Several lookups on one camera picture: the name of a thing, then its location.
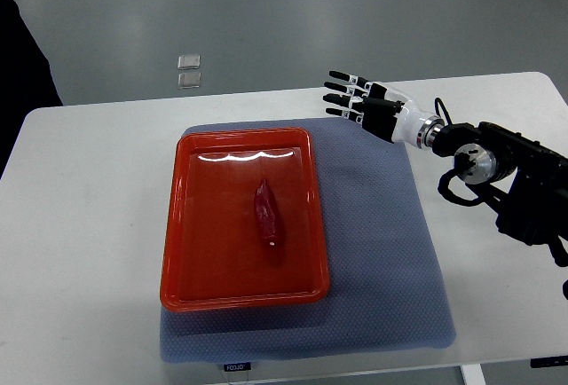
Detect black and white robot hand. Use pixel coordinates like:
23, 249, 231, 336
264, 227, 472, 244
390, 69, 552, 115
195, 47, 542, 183
323, 71, 446, 149

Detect red pepper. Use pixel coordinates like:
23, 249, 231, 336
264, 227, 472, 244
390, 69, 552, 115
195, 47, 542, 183
254, 179, 284, 247

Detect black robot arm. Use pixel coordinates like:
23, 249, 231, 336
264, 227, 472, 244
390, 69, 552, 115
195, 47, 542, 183
432, 98, 567, 267

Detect red plastic tray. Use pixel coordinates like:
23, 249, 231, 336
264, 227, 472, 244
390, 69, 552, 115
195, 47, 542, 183
160, 127, 330, 313

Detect blue-grey mesh mat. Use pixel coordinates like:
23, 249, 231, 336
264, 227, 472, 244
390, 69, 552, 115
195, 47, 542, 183
160, 116, 455, 364

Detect upper metal floor plate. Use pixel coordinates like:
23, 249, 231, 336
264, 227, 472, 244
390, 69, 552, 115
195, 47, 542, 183
177, 53, 201, 70

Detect dark object at left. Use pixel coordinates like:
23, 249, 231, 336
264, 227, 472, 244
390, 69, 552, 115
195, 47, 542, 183
1, 0, 63, 169

